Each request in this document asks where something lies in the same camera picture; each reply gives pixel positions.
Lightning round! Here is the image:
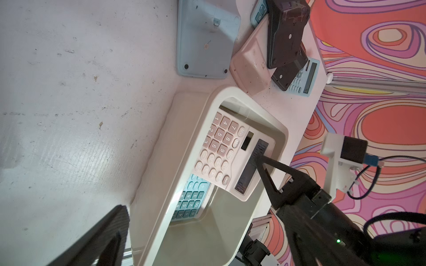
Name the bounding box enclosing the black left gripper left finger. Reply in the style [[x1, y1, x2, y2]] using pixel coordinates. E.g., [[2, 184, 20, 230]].
[[49, 205, 130, 266]]

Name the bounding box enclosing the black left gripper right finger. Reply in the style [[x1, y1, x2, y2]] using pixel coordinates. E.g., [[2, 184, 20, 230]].
[[276, 206, 367, 266]]

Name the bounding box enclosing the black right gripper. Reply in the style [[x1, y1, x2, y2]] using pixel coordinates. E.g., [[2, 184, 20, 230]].
[[255, 155, 426, 266]]

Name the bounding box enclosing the pink calculator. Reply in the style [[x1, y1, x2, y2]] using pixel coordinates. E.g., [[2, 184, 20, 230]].
[[230, 15, 276, 96], [192, 109, 275, 202]]

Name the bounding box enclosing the cream plastic storage box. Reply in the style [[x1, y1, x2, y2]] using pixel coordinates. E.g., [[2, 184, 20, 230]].
[[130, 86, 288, 266]]

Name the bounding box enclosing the teal calculator with display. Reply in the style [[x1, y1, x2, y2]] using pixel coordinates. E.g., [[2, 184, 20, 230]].
[[287, 58, 320, 97]]

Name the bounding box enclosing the teal calculator at back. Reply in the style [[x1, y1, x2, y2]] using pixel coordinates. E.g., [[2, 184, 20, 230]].
[[250, 0, 268, 28]]

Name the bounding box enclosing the light blue calculator far left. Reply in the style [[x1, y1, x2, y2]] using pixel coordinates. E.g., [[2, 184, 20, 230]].
[[176, 1, 241, 79]]

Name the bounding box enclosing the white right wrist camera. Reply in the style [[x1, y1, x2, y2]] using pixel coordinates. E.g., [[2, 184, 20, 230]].
[[320, 133, 384, 200]]

